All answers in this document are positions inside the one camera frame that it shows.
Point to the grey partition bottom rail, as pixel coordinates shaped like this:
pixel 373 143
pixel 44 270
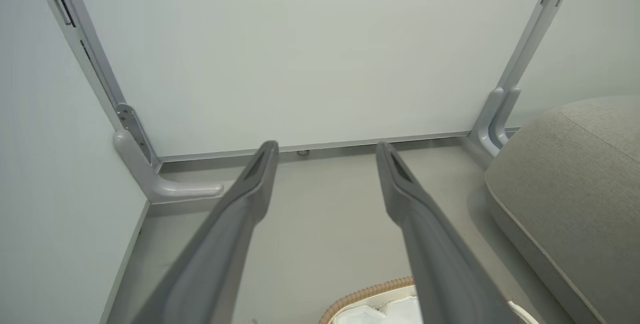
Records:
pixel 325 146

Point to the white cloth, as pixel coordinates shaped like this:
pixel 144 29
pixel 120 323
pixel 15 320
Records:
pixel 400 311

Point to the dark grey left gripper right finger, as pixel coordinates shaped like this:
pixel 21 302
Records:
pixel 440 264

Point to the white laundry basket tan rim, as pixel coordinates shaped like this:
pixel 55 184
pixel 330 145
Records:
pixel 360 294

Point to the small round levelling foot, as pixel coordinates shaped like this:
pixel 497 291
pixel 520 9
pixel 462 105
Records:
pixel 303 152

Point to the grey partition post with bracket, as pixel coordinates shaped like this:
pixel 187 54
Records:
pixel 87 38

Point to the grey partition foot with caster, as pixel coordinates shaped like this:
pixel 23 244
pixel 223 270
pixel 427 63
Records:
pixel 170 191

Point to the grey fabric sofa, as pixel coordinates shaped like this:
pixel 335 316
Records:
pixel 575 189

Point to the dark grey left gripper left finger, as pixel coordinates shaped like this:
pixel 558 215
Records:
pixel 220 254

